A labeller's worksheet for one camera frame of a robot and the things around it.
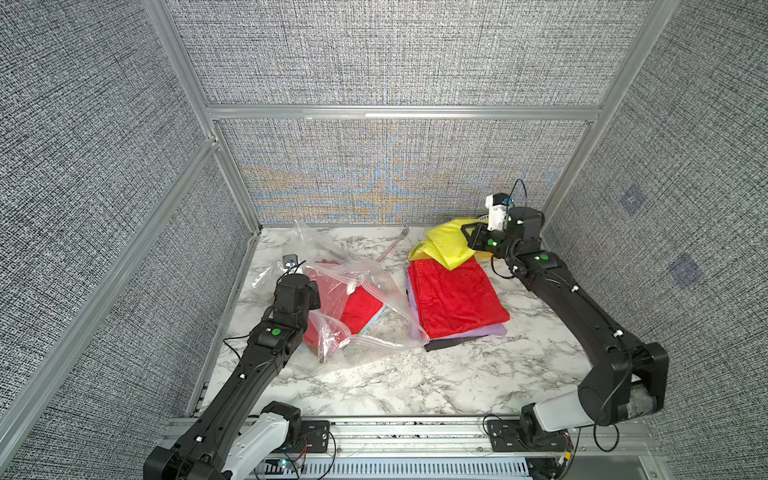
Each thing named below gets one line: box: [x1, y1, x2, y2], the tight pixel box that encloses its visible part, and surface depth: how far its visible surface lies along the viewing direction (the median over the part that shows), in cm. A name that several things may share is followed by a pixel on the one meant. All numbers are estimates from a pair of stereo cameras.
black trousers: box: [424, 334, 489, 352], surface depth 89 cm
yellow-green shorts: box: [408, 218, 489, 271], surface depth 81 cm
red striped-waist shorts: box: [408, 257, 511, 339], surface depth 92 cm
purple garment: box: [405, 267, 510, 341], surface depth 90 cm
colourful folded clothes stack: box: [304, 260, 386, 362], surface depth 81 cm
